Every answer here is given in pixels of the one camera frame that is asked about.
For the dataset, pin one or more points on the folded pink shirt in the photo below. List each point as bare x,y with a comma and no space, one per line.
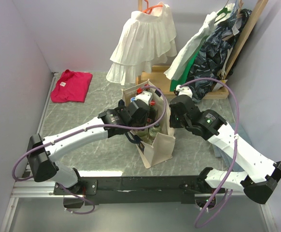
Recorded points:
71,86

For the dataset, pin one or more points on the beige canvas tote bag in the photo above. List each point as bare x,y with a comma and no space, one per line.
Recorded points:
163,145

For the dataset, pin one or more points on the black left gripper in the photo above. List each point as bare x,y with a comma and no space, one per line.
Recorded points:
144,122

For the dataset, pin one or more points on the orange clothes hanger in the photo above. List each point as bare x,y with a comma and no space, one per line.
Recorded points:
149,9

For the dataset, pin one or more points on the dark blue patterned garment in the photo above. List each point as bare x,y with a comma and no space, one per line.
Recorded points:
215,51

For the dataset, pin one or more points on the white shirt on hanger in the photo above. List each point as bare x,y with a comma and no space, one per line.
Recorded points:
179,64

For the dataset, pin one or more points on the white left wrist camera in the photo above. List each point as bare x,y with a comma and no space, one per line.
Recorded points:
144,95

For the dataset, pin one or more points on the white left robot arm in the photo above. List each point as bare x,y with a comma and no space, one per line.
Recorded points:
47,151

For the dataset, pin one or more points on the green garment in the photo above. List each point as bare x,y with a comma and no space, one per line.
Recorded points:
185,73

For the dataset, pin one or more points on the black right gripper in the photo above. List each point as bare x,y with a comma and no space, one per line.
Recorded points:
172,122

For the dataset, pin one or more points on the green clothes hanger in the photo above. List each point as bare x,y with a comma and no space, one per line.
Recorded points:
222,14

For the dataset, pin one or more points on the white ruffled dress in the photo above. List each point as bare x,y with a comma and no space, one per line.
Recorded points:
146,40

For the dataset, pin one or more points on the small cola bottle red cap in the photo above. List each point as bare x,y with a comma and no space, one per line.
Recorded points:
152,112

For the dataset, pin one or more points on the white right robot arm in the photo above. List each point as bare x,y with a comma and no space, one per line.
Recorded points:
260,175

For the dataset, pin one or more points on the clear glass bottle green cap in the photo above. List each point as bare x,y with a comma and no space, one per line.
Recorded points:
143,134
153,131

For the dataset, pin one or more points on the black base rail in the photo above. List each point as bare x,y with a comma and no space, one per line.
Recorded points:
141,189

